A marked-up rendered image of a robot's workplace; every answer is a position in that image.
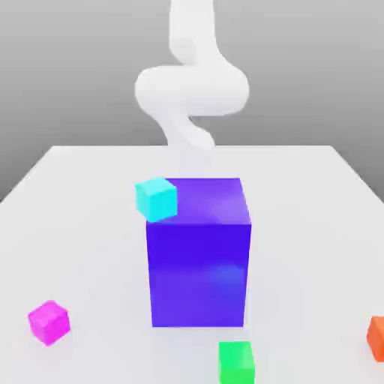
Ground small cyan cube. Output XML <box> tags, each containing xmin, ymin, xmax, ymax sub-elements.
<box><xmin>134</xmin><ymin>176</ymin><xmax>179</xmax><ymax>224</ymax></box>

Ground small green cube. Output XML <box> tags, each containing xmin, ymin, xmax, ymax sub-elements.
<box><xmin>217</xmin><ymin>340</ymin><xmax>257</xmax><ymax>384</ymax></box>

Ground small magenta cube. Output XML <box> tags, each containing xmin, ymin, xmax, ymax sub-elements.
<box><xmin>27</xmin><ymin>299</ymin><xmax>71</xmax><ymax>348</ymax></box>

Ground small orange cube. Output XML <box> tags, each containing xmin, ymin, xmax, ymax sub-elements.
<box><xmin>366</xmin><ymin>315</ymin><xmax>384</xmax><ymax>363</ymax></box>

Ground large purple box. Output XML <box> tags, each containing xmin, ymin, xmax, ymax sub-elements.
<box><xmin>145</xmin><ymin>177</ymin><xmax>252</xmax><ymax>329</ymax></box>

